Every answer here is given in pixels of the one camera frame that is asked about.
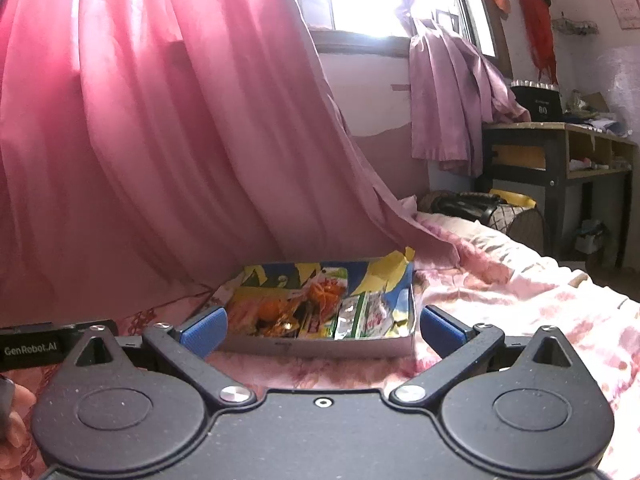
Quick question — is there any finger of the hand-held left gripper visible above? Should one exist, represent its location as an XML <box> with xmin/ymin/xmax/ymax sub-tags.
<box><xmin>65</xmin><ymin>318</ymin><xmax>119</xmax><ymax>336</ymax></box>

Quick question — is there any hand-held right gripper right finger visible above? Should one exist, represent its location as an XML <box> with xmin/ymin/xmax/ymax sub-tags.
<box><xmin>389</xmin><ymin>306</ymin><xmax>583</xmax><ymax>408</ymax></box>

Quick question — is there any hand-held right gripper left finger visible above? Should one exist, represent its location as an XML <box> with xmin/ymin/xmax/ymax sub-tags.
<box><xmin>60</xmin><ymin>306</ymin><xmax>258</xmax><ymax>408</ymax></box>

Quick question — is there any white green snack packet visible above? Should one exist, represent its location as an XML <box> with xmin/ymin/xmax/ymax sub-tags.
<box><xmin>358</xmin><ymin>292</ymin><xmax>396</xmax><ymax>339</ymax></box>

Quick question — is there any orange mandarin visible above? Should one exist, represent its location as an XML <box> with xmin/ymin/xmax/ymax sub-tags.
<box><xmin>259</xmin><ymin>300</ymin><xmax>287</xmax><ymax>332</ymax></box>

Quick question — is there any yellow orange snack packet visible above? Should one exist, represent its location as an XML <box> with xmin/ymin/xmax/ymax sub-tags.
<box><xmin>259</xmin><ymin>316</ymin><xmax>302</xmax><ymax>339</ymax></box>

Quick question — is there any silver green snack packet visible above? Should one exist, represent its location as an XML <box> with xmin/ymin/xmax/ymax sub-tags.
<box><xmin>335</xmin><ymin>296</ymin><xmax>368</xmax><ymax>341</ymax></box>

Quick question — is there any yellow green snack packet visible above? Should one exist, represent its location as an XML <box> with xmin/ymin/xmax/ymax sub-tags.
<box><xmin>301</xmin><ymin>310</ymin><xmax>337</xmax><ymax>340</ymax></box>

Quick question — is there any grey cardboard box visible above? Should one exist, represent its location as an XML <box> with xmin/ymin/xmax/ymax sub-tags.
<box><xmin>215</xmin><ymin>255</ymin><xmax>417</xmax><ymax>360</ymax></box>

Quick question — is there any clear packet with orange snacks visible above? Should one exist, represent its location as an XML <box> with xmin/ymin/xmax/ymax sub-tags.
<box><xmin>299</xmin><ymin>267</ymin><xmax>352</xmax><ymax>322</ymax></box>

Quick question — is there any person's left hand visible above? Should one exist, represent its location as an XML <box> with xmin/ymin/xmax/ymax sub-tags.
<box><xmin>0</xmin><ymin>384</ymin><xmax>39</xmax><ymax>461</ymax></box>

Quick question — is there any pink floral bedsheet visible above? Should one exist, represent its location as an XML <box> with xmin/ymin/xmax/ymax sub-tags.
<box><xmin>0</xmin><ymin>210</ymin><xmax>640</xmax><ymax>480</ymax></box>

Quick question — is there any black bag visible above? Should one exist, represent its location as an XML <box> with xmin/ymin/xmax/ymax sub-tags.
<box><xmin>425</xmin><ymin>191</ymin><xmax>501</xmax><ymax>221</ymax></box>

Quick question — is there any yellow bag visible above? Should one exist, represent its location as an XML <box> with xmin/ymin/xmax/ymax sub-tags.
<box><xmin>490</xmin><ymin>189</ymin><xmax>537</xmax><ymax>211</ymax></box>

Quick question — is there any clutter under desk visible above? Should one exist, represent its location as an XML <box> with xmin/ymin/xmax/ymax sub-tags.
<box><xmin>574</xmin><ymin>219</ymin><xmax>606</xmax><ymax>256</ymax></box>

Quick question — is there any pink bed curtain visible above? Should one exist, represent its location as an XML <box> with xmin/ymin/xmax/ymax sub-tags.
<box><xmin>0</xmin><ymin>0</ymin><xmax>462</xmax><ymax>329</ymax></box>

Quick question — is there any lilac window curtain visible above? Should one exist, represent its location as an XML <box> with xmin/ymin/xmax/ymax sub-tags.
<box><xmin>395</xmin><ymin>0</ymin><xmax>532</xmax><ymax>177</ymax></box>

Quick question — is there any black box with bottles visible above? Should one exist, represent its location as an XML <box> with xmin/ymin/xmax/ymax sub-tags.
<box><xmin>510</xmin><ymin>79</ymin><xmax>564</xmax><ymax>124</ymax></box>

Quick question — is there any pile of papers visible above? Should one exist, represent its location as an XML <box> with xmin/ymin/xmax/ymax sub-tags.
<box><xmin>562</xmin><ymin>90</ymin><xmax>636</xmax><ymax>139</ymax></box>

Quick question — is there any red hanging decoration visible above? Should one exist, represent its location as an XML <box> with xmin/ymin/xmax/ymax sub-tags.
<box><xmin>517</xmin><ymin>0</ymin><xmax>560</xmax><ymax>86</ymax></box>

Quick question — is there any wooden desk with black frame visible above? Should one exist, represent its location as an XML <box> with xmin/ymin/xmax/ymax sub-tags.
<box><xmin>481</xmin><ymin>121</ymin><xmax>640</xmax><ymax>271</ymax></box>

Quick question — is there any wire wall rack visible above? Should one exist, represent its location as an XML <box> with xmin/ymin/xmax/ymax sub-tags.
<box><xmin>552</xmin><ymin>17</ymin><xmax>600</xmax><ymax>37</ymax></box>

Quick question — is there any wall paper certificate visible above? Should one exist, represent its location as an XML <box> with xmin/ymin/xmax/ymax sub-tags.
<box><xmin>606</xmin><ymin>0</ymin><xmax>640</xmax><ymax>31</ymax></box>

